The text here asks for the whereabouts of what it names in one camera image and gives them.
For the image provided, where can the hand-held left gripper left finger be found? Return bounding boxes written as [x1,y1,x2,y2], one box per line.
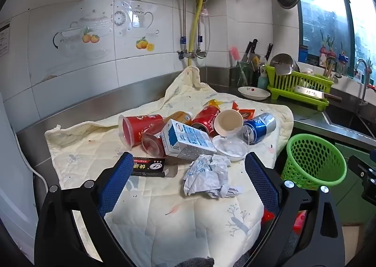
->
[35,152,136,267]

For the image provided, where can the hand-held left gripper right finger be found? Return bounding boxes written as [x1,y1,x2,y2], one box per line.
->
[244,152,345,267]

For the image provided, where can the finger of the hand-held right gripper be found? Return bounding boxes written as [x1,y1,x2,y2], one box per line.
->
[348,148,376,206]

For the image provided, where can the black cardboard box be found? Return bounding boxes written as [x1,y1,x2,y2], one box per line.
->
[129,157,178,178]

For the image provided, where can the green plastic basket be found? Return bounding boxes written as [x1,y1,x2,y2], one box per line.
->
[280,134,347,191]

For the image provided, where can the clear plastic lid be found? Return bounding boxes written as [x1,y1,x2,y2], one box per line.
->
[212,133,250,162]

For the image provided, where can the clear cup with red label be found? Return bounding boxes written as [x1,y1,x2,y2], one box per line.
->
[141,133,166,157]

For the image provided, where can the blue soda can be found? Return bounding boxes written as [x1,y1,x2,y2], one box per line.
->
[242,112,277,145]

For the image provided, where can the red plastic cup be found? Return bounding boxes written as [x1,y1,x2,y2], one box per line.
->
[118,114,165,150]

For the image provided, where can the white paper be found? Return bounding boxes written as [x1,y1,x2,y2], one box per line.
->
[183,154,244,199]

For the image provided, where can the white paper cup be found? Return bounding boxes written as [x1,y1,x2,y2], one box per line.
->
[214,109,244,138]

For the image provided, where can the red snack wrapper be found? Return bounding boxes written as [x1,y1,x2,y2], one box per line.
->
[232,102,255,122]

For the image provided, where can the white and blue carton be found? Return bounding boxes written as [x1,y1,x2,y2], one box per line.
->
[161,118,217,162]

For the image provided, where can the red soda can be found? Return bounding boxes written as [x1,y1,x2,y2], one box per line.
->
[191,105,221,135]

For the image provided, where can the orange drink bottle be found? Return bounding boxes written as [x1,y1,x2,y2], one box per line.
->
[166,111,194,126]

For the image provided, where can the steel sink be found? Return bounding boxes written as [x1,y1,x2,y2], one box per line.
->
[325,102,376,141]

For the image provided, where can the red plastic stool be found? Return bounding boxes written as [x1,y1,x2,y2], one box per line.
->
[261,208,307,235]

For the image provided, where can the cream quilted blanket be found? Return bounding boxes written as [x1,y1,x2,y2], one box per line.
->
[45,66,294,267]

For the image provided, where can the white shallow bowl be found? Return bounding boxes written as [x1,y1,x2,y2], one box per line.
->
[237,86,271,101]

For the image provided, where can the steel faucet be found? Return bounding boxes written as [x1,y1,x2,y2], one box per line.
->
[354,58,372,105]

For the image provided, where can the green dish rack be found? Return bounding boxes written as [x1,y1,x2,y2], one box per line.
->
[265,64,338,110]

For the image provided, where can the green dish soap bottle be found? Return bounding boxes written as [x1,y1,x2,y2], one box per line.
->
[258,67,269,89]

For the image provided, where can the person's leg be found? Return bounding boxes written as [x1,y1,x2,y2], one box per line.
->
[179,257,215,267]

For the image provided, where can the green glass jar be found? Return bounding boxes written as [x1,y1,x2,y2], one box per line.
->
[236,61,255,87]

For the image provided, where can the jar with sprouting bulb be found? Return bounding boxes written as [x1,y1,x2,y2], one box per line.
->
[338,42,350,75]
[319,30,337,68]

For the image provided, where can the steel pot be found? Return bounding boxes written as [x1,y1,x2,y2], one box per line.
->
[270,53,300,76]

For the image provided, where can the pink bottle brush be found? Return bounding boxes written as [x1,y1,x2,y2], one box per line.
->
[230,47,250,85]

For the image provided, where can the cleaver with wooden handle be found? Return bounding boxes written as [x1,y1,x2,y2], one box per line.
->
[294,85,343,102]

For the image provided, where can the short braided metal hose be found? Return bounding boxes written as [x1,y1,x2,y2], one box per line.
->
[197,17,206,56]

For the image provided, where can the yellow gas hose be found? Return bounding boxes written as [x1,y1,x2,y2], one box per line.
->
[188,0,206,67]

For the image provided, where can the long braided metal hose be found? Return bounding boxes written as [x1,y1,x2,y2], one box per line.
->
[178,0,188,59]

